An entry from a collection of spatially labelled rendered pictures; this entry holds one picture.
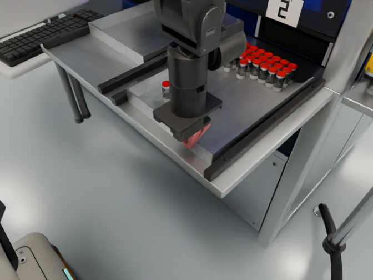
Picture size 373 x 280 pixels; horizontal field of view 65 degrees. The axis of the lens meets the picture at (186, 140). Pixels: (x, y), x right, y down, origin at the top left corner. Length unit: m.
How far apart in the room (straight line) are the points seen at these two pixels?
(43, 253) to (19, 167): 0.79
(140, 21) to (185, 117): 0.61
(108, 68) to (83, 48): 0.14
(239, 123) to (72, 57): 0.50
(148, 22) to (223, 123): 0.51
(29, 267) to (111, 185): 0.61
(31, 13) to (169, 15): 0.95
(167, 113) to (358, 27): 0.43
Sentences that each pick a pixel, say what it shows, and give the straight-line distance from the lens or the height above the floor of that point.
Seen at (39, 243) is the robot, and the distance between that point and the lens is 1.25.
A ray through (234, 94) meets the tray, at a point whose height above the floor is 0.88.
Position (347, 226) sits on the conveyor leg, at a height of 0.30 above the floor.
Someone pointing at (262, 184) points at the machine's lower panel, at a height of 0.40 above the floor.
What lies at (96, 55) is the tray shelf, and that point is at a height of 0.88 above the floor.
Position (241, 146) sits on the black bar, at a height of 0.90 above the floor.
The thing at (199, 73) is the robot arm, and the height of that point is 1.07.
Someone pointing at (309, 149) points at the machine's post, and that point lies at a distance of 0.90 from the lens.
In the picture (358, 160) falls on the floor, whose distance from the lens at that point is 1.96.
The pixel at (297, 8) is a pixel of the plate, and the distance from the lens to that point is 0.75.
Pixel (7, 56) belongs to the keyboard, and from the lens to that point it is 1.07.
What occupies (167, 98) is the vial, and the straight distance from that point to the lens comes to 0.66.
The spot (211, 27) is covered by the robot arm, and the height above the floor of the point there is 1.14.
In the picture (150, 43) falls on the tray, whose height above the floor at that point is 0.88.
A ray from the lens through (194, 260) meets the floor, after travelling 1.40.
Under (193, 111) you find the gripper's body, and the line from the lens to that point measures 0.45.
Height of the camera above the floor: 1.30
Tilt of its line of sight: 47 degrees down
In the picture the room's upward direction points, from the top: straight up
